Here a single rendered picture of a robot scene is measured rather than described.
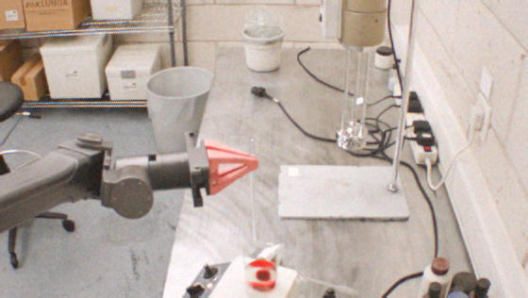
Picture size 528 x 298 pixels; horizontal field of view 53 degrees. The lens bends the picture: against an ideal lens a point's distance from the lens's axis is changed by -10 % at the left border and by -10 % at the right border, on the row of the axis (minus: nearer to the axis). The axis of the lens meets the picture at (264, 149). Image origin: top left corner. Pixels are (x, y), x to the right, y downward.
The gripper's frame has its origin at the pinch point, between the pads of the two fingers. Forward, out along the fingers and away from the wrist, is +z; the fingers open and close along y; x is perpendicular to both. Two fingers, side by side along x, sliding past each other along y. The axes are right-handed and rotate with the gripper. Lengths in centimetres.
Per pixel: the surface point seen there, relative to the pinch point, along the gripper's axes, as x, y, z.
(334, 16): -8.9, 32.1, 21.7
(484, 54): 1, 33, 59
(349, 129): 18.3, 33.3, 27.3
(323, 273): 35.4, 8.8, 15.8
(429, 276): 27.3, -4.3, 32.2
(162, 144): 99, 157, -14
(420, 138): 30, 44, 52
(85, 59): 78, 217, -52
